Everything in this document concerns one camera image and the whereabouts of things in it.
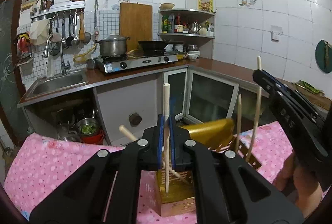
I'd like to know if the wooden crate with greens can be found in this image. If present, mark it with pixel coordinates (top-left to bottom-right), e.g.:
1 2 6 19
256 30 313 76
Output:
292 81 331 110

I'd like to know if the wall utensil rack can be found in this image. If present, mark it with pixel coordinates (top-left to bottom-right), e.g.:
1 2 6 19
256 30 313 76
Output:
29 1 85 46

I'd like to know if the wooden chopstick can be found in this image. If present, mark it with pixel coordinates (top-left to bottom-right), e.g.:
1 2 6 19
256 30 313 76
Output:
163 83 170 194
118 124 190 184
245 55 263 163
235 94 242 153

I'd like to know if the steel gas stove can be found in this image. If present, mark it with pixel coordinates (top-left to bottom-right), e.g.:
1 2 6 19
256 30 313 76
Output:
95 55 178 74

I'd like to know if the pink floral tablecloth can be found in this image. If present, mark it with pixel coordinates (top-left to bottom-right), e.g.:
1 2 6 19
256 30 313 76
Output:
4 122 292 223

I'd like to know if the yellow red wall poster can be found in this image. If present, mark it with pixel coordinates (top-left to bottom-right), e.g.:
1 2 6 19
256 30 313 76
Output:
198 0 213 12

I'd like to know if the right hand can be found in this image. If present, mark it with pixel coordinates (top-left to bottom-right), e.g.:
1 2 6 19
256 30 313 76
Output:
272 151 323 218

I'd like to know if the steel cooking pot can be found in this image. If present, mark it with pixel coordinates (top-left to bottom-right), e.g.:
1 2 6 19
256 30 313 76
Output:
99 34 131 57

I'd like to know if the kitchen counter cabinet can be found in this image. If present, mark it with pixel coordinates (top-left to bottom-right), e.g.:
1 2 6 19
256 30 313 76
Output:
17 57 332 147

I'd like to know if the black wok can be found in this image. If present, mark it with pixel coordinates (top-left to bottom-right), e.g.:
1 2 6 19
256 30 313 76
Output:
138 40 168 56

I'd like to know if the wooden cutting board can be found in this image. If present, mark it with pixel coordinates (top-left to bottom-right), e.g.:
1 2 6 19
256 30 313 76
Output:
119 2 153 52

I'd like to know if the corner wall shelf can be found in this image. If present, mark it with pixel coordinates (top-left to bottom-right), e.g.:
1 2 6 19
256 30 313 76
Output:
158 8 216 36

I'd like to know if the red basin under sink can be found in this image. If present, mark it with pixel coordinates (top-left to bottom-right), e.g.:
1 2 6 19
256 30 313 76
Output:
80 129 105 145

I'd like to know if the golden perforated utensil holder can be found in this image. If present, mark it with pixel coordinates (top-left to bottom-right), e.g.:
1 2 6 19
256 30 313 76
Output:
156 119 248 217

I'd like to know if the steel faucet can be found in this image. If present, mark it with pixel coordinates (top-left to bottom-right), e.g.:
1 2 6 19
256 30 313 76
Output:
42 32 71 75

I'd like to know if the steel sink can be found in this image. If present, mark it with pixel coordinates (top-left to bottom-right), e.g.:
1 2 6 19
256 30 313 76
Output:
26 70 87 99

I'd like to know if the wooden chopstick in holder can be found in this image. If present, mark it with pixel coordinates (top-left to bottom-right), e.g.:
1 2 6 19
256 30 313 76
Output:
235 94 242 153
118 124 190 184

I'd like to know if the green round wall board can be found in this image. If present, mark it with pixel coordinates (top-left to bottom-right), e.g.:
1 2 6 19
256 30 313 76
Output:
315 39 332 74

